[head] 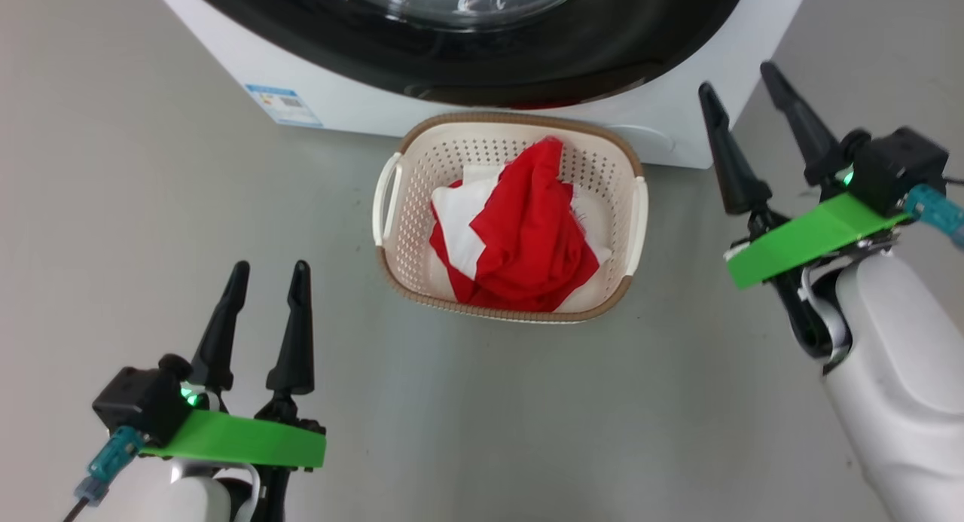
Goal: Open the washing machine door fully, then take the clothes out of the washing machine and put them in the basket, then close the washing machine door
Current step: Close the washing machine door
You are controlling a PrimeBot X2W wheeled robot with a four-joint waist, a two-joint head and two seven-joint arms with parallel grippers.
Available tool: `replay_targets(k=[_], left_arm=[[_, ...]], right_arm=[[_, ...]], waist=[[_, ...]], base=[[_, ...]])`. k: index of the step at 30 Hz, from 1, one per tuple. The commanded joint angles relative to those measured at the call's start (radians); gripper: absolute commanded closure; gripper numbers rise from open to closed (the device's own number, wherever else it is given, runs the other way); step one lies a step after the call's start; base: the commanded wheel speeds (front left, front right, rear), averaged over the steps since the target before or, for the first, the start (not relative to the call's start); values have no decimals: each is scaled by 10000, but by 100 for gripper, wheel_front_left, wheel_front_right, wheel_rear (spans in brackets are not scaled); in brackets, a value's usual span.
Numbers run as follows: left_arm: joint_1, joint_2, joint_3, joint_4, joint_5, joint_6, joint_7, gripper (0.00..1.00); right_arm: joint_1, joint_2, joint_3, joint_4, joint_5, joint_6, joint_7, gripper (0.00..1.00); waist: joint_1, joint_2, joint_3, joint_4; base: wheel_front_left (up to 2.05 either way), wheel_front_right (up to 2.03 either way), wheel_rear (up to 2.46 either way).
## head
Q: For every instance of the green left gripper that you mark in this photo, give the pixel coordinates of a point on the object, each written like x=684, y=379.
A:
x=241, y=439

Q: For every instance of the blue energy label sticker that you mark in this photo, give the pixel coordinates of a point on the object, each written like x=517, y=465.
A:
x=285, y=105

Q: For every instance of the red and white garment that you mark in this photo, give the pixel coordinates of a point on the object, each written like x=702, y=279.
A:
x=527, y=221

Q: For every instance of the white washing machine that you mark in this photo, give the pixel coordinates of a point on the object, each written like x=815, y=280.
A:
x=361, y=93

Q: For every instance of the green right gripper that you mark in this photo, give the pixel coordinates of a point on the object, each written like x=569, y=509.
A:
x=813, y=236

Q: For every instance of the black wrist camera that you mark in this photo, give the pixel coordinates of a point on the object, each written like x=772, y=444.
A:
x=900, y=168
x=139, y=401

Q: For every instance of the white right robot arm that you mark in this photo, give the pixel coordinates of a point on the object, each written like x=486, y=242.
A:
x=896, y=386

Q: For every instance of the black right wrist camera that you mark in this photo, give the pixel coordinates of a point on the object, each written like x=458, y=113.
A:
x=900, y=168

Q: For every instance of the cream perforated laundry basket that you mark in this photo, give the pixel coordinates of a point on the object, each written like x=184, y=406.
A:
x=407, y=206

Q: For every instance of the washing machine door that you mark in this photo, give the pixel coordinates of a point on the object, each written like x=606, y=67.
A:
x=602, y=62

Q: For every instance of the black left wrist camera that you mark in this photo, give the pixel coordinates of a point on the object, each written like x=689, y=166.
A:
x=139, y=401

